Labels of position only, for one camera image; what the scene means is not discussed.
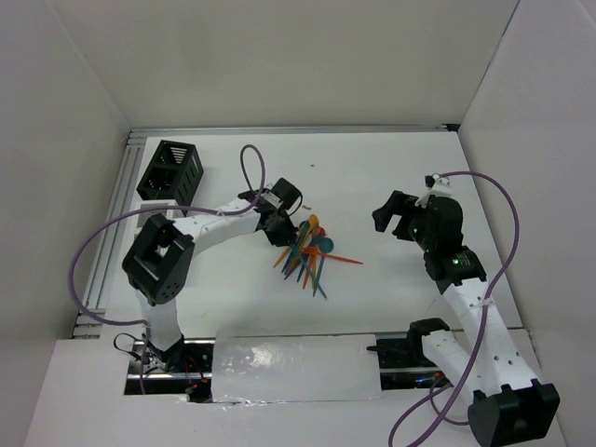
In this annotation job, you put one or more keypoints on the aluminium frame rail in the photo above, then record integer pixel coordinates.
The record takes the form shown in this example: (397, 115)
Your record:
(252, 130)

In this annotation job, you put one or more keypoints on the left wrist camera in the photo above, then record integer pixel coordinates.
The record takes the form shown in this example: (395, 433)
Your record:
(287, 194)

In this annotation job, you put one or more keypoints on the teal knife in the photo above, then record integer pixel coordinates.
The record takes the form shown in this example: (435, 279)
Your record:
(318, 263)

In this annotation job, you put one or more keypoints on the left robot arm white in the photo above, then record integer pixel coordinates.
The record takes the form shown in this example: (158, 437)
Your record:
(158, 262)

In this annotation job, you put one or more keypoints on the white utensil caddy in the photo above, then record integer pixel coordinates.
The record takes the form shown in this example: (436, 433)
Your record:
(153, 207)

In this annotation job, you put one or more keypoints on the black utensil caddy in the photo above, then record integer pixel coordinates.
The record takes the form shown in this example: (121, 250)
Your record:
(174, 173)

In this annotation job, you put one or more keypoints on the teal spoon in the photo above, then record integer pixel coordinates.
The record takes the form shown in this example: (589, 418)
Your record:
(324, 244)

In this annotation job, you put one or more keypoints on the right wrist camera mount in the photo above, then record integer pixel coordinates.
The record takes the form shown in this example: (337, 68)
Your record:
(438, 186)

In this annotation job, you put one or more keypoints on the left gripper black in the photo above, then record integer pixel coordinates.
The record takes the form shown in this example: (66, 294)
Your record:
(288, 234)

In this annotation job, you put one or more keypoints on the yellow spoon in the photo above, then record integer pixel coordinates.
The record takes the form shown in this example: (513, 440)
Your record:
(293, 251)

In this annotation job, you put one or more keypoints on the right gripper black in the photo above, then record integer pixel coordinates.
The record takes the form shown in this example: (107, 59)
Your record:
(399, 203)

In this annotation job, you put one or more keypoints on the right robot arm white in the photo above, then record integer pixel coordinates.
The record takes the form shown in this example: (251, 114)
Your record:
(506, 401)

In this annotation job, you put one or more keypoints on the white foil panel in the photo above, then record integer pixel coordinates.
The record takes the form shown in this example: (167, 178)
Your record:
(295, 369)

